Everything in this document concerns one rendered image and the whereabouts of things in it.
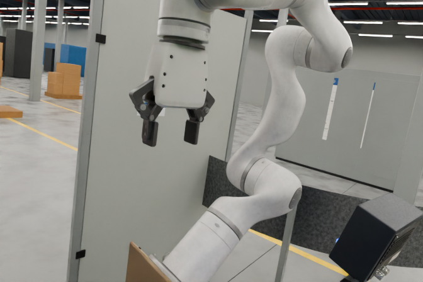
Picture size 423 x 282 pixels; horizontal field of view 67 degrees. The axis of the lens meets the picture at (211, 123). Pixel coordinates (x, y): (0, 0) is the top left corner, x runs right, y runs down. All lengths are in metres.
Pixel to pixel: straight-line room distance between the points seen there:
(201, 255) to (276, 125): 0.38
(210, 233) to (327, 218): 1.42
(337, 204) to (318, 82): 4.68
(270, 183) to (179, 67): 0.48
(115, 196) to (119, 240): 0.31
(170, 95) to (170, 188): 1.83
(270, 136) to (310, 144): 5.82
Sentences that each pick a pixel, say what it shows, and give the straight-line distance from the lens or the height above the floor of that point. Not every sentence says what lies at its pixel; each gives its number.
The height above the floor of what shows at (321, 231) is 0.68.
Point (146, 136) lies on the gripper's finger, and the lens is 0.51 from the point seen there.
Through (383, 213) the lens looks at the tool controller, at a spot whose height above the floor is 1.24.
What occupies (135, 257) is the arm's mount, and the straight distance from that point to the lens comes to 0.88.
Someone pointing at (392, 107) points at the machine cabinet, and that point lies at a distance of 6.34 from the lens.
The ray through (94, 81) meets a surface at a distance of 1.85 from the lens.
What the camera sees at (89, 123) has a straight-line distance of 1.88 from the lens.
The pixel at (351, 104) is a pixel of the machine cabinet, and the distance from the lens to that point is 6.46.
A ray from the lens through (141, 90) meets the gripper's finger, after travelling 0.49.
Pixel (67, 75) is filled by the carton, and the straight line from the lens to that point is 12.48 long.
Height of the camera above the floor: 1.54
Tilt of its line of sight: 8 degrees down
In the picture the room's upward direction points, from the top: 8 degrees clockwise
